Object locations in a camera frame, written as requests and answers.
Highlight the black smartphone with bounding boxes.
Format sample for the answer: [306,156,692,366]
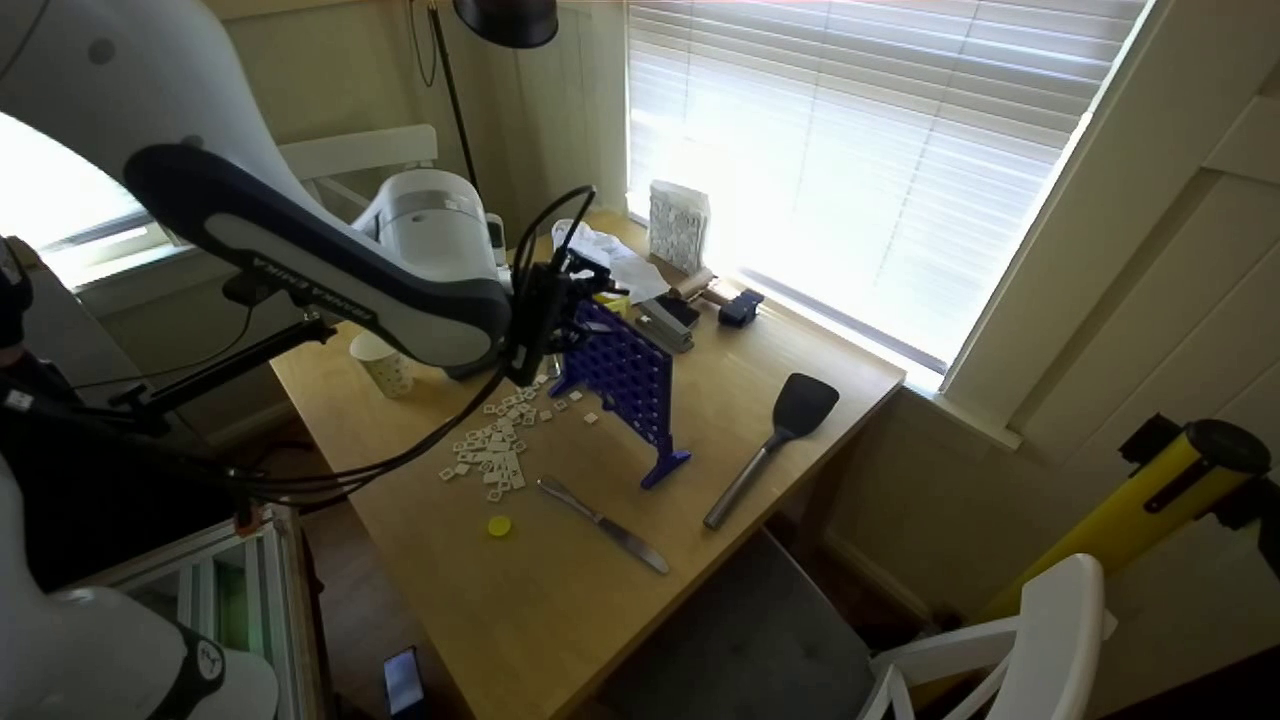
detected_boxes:
[379,645,431,720]

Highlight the white paper cup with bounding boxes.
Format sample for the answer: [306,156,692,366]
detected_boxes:
[349,327,418,400]

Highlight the blue connect four rack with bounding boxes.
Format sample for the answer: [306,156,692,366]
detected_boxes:
[547,282,695,492]

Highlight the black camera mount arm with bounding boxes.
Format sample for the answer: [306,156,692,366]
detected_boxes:
[102,314,336,420]

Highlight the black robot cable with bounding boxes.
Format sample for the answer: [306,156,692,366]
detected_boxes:
[223,179,604,517]

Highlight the black floor lamp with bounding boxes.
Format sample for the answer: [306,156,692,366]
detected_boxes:
[418,0,564,265]

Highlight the grey stapler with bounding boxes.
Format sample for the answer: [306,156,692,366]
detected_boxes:
[628,292,700,354]

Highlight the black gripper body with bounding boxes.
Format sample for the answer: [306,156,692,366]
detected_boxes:
[515,250,620,350]

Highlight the white window blinds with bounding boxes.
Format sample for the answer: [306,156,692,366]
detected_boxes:
[620,0,1153,375]

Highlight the blue head wooden hammer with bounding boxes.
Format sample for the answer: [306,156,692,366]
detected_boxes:
[674,266,768,332]

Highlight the black spatula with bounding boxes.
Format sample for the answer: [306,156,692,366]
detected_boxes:
[700,366,843,537]

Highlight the white wooden chair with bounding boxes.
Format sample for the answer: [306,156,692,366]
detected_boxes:
[855,547,1115,720]
[277,121,442,192]

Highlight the white television stand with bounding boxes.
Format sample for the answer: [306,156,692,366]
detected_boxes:
[76,511,314,720]

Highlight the yellow stanchion post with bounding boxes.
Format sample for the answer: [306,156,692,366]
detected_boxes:
[974,413,1277,622]

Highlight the white plastic bag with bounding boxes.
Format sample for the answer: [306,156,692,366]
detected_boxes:
[552,217,672,306]

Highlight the silver table knife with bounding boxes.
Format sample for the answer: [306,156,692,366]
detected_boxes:
[530,477,674,578]

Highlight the black television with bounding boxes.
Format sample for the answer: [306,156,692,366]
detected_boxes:
[17,394,256,596]

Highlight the clear plastic jar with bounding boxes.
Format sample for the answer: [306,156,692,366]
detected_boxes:
[642,175,712,276]

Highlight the cream panel door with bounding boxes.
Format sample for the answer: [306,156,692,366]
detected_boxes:
[1050,50,1280,683]

